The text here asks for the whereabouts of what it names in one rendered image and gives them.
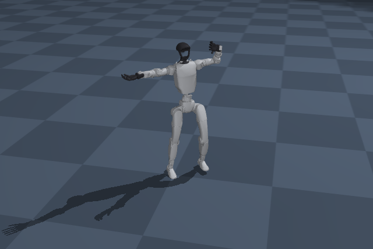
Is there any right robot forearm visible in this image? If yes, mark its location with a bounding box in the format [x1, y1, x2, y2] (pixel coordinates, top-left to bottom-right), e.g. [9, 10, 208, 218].
[138, 70, 156, 79]

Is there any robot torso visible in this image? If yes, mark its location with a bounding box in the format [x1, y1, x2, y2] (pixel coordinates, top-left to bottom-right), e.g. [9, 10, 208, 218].
[174, 59, 196, 113]

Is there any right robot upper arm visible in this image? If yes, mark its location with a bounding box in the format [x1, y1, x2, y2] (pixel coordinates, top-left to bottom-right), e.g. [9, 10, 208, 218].
[153, 65, 176, 77]

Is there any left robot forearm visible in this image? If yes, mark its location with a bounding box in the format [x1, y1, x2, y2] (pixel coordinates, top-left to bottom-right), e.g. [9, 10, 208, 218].
[214, 45, 222, 58]

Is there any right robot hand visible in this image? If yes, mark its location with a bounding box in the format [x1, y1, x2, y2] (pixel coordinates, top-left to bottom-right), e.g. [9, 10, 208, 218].
[121, 73, 144, 81]

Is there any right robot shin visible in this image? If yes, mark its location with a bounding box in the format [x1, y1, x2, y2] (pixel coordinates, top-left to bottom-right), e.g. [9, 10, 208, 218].
[168, 138, 178, 169]

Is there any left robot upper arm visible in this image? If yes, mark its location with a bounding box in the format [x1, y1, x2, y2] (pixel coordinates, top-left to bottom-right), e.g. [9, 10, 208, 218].
[194, 56, 221, 70]

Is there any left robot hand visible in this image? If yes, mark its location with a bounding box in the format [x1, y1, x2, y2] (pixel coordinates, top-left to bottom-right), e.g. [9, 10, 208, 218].
[209, 41, 220, 53]

